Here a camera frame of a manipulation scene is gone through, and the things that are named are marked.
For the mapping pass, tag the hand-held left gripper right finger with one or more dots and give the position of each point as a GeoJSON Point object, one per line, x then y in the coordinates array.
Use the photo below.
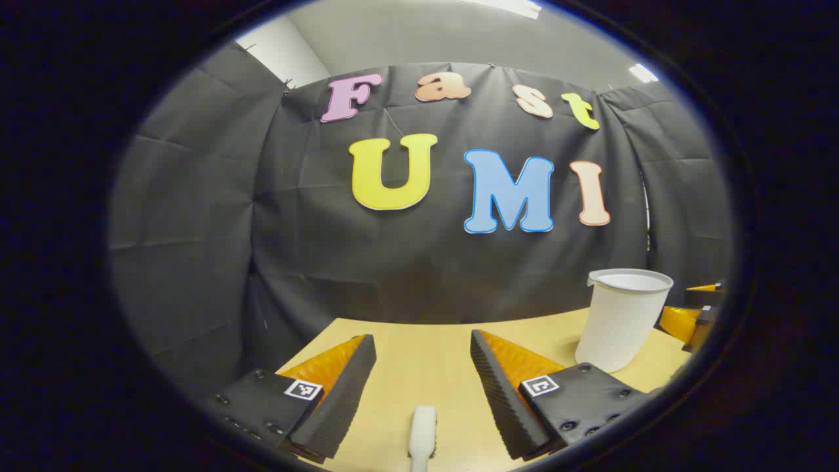
{"type": "Point", "coordinates": [498, 393]}

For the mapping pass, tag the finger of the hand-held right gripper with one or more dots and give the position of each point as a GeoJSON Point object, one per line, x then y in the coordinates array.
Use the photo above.
{"type": "Point", "coordinates": [678, 322]}
{"type": "Point", "coordinates": [704, 287]}

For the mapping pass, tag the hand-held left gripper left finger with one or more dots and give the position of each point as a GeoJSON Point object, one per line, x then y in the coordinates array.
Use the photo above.
{"type": "Point", "coordinates": [341, 400]}

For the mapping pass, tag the white ribbed garbage bin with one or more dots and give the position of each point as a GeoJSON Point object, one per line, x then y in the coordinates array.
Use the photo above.
{"type": "Point", "coordinates": [619, 321]}

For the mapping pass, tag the small white broom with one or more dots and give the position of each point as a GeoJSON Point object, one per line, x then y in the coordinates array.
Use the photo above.
{"type": "Point", "coordinates": [423, 432]}

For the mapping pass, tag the light wooden desktop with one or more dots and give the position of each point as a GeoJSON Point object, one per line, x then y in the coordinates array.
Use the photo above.
{"type": "Point", "coordinates": [426, 360]}

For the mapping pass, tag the ceiling light panel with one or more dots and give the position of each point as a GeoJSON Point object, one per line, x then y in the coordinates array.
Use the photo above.
{"type": "Point", "coordinates": [643, 73]}

